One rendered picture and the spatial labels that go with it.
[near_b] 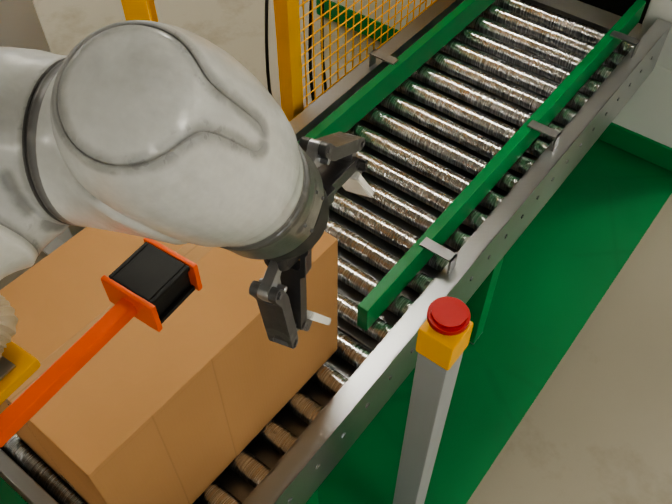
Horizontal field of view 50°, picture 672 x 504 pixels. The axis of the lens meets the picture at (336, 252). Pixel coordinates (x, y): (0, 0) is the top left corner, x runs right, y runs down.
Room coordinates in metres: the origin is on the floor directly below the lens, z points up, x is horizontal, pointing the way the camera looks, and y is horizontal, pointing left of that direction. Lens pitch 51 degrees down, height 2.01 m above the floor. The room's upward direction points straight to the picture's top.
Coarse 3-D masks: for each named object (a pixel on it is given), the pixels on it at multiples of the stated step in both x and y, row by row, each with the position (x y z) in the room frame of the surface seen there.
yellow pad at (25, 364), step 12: (12, 348) 0.52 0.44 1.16; (0, 360) 0.50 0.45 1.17; (12, 360) 0.50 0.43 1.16; (24, 360) 0.50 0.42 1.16; (36, 360) 0.50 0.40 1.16; (0, 372) 0.48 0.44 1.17; (12, 372) 0.48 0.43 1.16; (24, 372) 0.49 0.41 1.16; (0, 384) 0.47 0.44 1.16; (12, 384) 0.47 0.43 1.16; (0, 396) 0.45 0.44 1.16
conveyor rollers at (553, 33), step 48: (480, 48) 2.11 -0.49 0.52; (528, 48) 2.10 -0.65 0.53; (576, 48) 2.09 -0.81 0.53; (624, 48) 2.08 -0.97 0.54; (432, 96) 1.82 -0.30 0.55; (480, 96) 1.82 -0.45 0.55; (528, 96) 1.82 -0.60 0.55; (576, 96) 1.82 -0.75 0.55; (384, 144) 1.60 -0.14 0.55; (432, 144) 1.60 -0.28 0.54; (480, 144) 1.60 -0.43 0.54; (336, 192) 1.40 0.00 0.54; (384, 192) 1.40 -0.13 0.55; (432, 192) 1.40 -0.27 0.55; (384, 336) 0.93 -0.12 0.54; (336, 384) 0.80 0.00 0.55; (288, 432) 0.69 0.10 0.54; (48, 480) 0.58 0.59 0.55
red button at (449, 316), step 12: (444, 300) 0.69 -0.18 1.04; (456, 300) 0.69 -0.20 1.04; (432, 312) 0.66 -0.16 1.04; (444, 312) 0.66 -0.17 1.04; (456, 312) 0.66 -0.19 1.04; (468, 312) 0.67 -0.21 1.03; (432, 324) 0.64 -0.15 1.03; (444, 324) 0.64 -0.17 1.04; (456, 324) 0.64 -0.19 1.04; (468, 324) 0.65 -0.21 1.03
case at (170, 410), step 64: (64, 256) 0.85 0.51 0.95; (128, 256) 0.85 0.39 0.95; (192, 256) 0.85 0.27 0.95; (320, 256) 0.85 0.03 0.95; (64, 320) 0.71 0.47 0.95; (192, 320) 0.71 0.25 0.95; (256, 320) 0.71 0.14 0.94; (128, 384) 0.58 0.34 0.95; (192, 384) 0.59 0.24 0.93; (256, 384) 0.70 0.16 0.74; (64, 448) 0.47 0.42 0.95; (128, 448) 0.48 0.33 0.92; (192, 448) 0.56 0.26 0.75
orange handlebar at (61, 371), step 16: (128, 304) 0.51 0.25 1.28; (112, 320) 0.49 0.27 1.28; (128, 320) 0.50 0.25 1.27; (96, 336) 0.46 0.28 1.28; (112, 336) 0.47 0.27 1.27; (80, 352) 0.44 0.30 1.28; (96, 352) 0.45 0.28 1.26; (48, 368) 0.42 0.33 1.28; (64, 368) 0.42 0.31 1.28; (80, 368) 0.43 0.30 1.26; (32, 384) 0.40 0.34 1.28; (48, 384) 0.40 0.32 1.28; (64, 384) 0.41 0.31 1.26; (16, 400) 0.38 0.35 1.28; (32, 400) 0.38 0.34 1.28; (48, 400) 0.39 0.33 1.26; (0, 416) 0.36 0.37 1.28; (16, 416) 0.36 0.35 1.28; (32, 416) 0.37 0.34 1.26; (0, 432) 0.34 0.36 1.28
